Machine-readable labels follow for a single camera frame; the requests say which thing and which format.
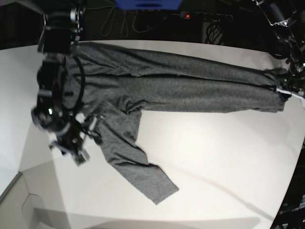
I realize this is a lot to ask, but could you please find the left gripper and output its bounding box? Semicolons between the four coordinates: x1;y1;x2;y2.
276;73;305;103

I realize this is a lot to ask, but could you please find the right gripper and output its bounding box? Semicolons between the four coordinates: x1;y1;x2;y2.
49;116;102;166

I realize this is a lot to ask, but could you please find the grey long-sleeve t-shirt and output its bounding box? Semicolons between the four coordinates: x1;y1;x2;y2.
76;42;288;204

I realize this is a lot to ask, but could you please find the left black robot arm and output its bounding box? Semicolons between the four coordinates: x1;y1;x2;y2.
253;0;305;104

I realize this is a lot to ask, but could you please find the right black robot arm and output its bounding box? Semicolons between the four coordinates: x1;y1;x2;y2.
31;0;101;166

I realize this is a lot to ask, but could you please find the grey side table panel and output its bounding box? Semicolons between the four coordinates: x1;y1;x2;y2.
0;173;42;229

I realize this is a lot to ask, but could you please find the black power strip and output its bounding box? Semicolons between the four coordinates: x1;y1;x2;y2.
179;11;234;22

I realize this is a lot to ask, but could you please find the blue plastic box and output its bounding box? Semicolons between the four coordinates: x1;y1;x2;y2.
115;0;182;10

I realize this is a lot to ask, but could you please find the grey looped cable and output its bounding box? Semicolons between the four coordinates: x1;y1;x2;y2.
100;7;165;38

